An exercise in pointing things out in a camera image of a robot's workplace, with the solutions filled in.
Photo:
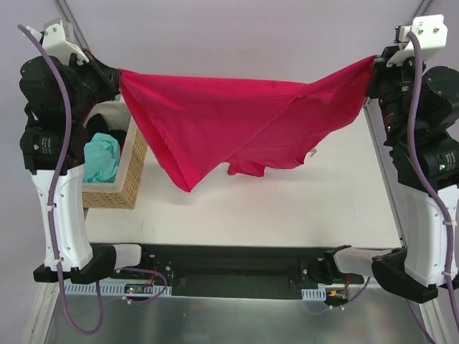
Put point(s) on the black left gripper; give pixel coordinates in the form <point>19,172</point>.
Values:
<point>107,82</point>

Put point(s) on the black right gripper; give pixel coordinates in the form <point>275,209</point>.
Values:
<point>379,77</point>

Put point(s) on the pink t shirt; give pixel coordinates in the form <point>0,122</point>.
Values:
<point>194,124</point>

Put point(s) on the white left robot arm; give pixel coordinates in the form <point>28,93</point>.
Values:
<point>59,100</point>

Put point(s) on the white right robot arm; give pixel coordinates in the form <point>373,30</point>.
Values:
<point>419,161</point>

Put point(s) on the black t shirt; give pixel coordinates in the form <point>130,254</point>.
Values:
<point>97,124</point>

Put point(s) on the teal t shirt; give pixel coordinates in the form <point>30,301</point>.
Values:
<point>102,159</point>

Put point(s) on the wicker laundry basket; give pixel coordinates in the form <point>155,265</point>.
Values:
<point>123,192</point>

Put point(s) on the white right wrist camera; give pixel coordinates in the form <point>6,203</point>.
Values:
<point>431,32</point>

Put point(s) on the left aluminium frame post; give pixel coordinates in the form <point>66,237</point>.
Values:
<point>68,15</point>

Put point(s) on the aluminium frame post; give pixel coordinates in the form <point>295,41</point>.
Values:
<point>422,8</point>
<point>68,15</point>

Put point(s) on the right aluminium frame post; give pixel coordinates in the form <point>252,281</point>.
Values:
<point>422,8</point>

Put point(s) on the left white cable duct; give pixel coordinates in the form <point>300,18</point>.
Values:
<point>118,289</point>

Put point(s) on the white cable duct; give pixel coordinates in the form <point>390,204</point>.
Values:
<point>118,289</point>
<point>315,295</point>

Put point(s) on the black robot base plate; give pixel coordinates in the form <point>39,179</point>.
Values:
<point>274,273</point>

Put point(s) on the right white cable duct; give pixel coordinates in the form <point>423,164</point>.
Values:
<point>315,295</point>

